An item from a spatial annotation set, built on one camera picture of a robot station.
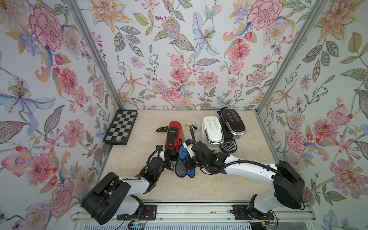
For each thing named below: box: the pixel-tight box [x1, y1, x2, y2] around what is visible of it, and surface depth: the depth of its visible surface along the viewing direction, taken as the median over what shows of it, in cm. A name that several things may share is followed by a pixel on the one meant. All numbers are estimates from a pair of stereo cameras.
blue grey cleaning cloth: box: [175, 144, 196, 179], surface depth 78 cm
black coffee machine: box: [216, 107, 247, 154], surface depth 87 cm
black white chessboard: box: [102, 109, 138, 146], surface depth 109 cm
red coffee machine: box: [164, 120, 185, 161], surface depth 82 cm
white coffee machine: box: [201, 115, 225, 152], surface depth 82 cm
